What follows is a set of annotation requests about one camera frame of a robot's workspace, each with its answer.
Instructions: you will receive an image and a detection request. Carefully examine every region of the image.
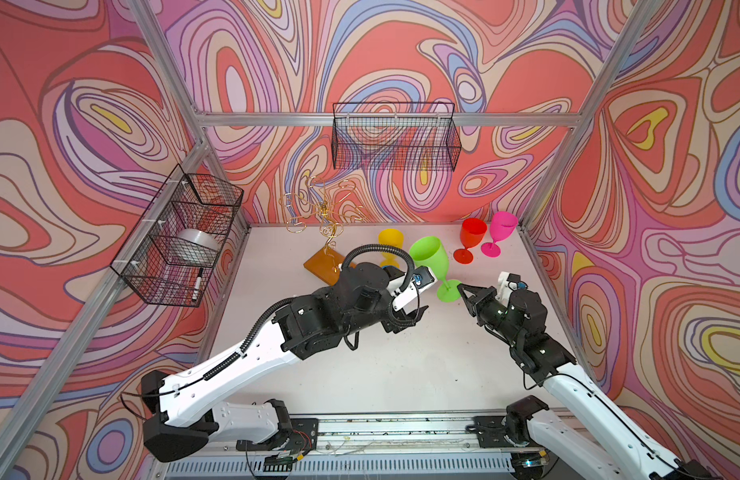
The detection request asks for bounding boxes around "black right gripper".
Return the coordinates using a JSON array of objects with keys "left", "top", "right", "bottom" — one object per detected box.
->
[{"left": 458, "top": 282, "right": 522, "bottom": 346}]

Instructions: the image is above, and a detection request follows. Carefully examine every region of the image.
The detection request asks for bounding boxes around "green plastic wine glass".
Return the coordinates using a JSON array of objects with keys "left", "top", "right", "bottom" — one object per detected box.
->
[{"left": 409, "top": 236, "right": 460, "bottom": 303}]

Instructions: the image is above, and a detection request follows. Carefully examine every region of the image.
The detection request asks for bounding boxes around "red plastic wine glass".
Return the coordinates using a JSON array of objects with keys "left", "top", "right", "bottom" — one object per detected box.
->
[{"left": 454, "top": 218, "right": 488, "bottom": 264}]

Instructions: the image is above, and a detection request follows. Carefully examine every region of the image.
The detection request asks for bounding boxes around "pink plastic wine glass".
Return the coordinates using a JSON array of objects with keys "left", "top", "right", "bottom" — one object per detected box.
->
[{"left": 481, "top": 211, "right": 519, "bottom": 258}]

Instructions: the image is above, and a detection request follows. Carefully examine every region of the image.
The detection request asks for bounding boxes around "yellow plastic wine glass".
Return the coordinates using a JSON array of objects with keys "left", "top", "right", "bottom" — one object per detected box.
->
[{"left": 378, "top": 228, "right": 405, "bottom": 267}]

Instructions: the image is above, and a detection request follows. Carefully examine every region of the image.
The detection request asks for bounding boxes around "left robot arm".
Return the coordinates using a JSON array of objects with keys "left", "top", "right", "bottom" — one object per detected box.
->
[{"left": 138, "top": 244, "right": 439, "bottom": 463}]

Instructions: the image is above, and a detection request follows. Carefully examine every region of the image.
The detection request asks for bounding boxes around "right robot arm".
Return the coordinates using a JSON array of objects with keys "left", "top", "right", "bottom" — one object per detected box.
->
[{"left": 458, "top": 275, "right": 715, "bottom": 479}]

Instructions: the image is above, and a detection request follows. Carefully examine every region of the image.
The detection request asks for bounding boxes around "wooden rack base board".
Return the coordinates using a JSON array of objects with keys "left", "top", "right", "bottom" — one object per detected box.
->
[{"left": 303, "top": 247, "right": 345, "bottom": 286}]

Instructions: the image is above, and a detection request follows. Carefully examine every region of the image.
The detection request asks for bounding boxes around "black marker pen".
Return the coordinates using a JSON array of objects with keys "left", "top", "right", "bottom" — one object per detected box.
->
[{"left": 192, "top": 268, "right": 204, "bottom": 303}]

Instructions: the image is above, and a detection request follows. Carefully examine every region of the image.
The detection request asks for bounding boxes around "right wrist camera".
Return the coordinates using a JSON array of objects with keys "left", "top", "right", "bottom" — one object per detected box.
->
[{"left": 497, "top": 271, "right": 526, "bottom": 296}]

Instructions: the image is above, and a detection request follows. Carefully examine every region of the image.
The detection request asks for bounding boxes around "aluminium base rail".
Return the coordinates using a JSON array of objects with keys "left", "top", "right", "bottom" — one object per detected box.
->
[{"left": 146, "top": 410, "right": 641, "bottom": 478}]

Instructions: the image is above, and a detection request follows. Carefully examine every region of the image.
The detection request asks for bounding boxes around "gold wire glass rack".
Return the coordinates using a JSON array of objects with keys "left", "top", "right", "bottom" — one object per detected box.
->
[{"left": 278, "top": 174, "right": 366, "bottom": 256}]

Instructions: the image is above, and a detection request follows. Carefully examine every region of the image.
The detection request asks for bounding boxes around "black wire basket back wall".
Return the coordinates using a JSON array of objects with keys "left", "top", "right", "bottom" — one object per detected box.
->
[{"left": 331, "top": 100, "right": 462, "bottom": 172}]

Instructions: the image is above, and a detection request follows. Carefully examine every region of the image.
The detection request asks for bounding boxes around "black wire basket wall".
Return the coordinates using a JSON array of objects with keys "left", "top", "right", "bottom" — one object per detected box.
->
[
  {"left": 331, "top": 100, "right": 462, "bottom": 172},
  {"left": 110, "top": 165, "right": 244, "bottom": 308}
]

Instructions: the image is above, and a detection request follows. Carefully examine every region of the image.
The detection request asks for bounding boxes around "black wire basket left wall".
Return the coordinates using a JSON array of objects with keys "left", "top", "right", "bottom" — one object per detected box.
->
[{"left": 110, "top": 165, "right": 244, "bottom": 308}]

